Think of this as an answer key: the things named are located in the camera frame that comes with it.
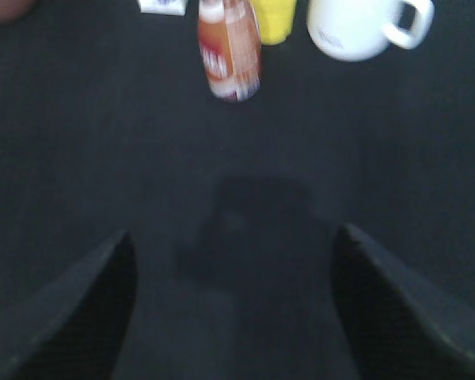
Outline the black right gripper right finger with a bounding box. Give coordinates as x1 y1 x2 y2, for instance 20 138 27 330
330 224 475 379

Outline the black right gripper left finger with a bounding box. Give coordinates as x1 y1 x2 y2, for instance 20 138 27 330
0 231 137 379

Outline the white blueberry milk carton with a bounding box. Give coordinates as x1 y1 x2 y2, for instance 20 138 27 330
138 0 188 16

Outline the yellow paper cup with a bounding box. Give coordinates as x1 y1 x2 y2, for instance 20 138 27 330
251 0 297 45

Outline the brown coffee drink bottle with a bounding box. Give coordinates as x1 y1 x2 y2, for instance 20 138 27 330
199 1 261 102

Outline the black tablecloth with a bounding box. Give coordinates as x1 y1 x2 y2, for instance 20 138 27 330
0 1 475 379

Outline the white ceramic mug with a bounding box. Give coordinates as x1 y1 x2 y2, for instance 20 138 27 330
306 0 435 62

